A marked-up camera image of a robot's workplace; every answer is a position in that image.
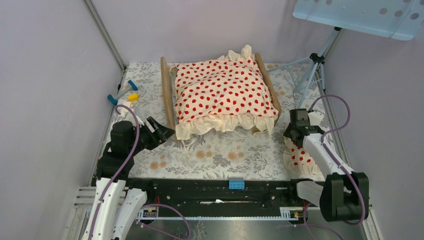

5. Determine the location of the wooden pet bed frame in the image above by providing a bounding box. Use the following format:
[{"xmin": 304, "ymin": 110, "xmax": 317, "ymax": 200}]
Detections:
[{"xmin": 159, "ymin": 52, "xmax": 282, "ymax": 138}]

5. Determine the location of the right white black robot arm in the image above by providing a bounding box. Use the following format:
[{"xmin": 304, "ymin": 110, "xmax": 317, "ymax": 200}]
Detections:
[{"xmin": 283, "ymin": 108, "xmax": 369, "ymax": 225}]

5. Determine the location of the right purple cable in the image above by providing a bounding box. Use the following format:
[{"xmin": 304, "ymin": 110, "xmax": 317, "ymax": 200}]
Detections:
[{"xmin": 303, "ymin": 94, "xmax": 367, "ymax": 240}]

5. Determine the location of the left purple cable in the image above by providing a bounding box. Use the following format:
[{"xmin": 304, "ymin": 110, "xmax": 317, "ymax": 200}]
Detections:
[{"xmin": 87, "ymin": 104, "xmax": 193, "ymax": 240}]

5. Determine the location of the large strawberry print cushion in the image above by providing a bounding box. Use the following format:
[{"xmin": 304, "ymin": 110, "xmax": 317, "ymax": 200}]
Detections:
[{"xmin": 172, "ymin": 44, "xmax": 280, "ymax": 141}]

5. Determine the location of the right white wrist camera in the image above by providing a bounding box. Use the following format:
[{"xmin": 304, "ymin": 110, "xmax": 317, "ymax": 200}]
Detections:
[{"xmin": 308, "ymin": 111, "xmax": 325, "ymax": 126}]

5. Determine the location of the purple cable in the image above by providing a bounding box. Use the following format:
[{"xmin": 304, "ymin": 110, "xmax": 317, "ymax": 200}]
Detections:
[
  {"xmin": 87, "ymin": 104, "xmax": 193, "ymax": 240},
  {"xmin": 303, "ymin": 94, "xmax": 367, "ymax": 240}
]

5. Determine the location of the small strawberry print pillow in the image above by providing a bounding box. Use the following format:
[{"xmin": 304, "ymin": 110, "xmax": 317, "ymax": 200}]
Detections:
[{"xmin": 283, "ymin": 137, "xmax": 322, "ymax": 176}]

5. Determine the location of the light blue perforated tray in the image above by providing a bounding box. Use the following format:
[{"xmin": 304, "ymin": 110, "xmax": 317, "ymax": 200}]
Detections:
[{"xmin": 293, "ymin": 0, "xmax": 424, "ymax": 41}]

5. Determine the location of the beige wooden toy block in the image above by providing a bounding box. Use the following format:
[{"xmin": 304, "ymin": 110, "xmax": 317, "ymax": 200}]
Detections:
[{"xmin": 122, "ymin": 101, "xmax": 132, "ymax": 110}]

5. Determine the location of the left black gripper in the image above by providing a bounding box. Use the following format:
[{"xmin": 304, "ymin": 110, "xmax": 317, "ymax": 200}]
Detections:
[{"xmin": 128, "ymin": 115, "xmax": 175, "ymax": 155}]

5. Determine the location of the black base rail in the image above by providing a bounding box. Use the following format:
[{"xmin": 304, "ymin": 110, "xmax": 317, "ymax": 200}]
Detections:
[{"xmin": 125, "ymin": 178, "xmax": 306, "ymax": 219}]

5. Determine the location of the grey tripod stand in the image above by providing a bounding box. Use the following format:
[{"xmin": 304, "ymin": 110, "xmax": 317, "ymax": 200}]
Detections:
[{"xmin": 268, "ymin": 27, "xmax": 342, "ymax": 108}]

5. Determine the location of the floral table mat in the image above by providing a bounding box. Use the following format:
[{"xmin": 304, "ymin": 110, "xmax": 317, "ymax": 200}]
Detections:
[{"xmin": 125, "ymin": 62, "xmax": 324, "ymax": 181}]

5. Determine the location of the yellow toy block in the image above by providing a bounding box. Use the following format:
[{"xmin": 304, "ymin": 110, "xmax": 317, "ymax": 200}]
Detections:
[{"xmin": 127, "ymin": 93, "xmax": 140, "ymax": 102}]

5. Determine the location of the cream tie string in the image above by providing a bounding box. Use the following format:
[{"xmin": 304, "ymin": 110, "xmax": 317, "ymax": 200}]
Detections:
[{"xmin": 180, "ymin": 138, "xmax": 193, "ymax": 160}]

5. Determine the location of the blue toy brick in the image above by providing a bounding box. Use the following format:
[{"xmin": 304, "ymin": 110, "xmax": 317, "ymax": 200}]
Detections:
[{"xmin": 228, "ymin": 177, "xmax": 245, "ymax": 190}]

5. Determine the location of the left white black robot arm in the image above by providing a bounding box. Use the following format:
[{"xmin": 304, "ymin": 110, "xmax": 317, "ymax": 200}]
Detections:
[{"xmin": 82, "ymin": 116, "xmax": 175, "ymax": 240}]

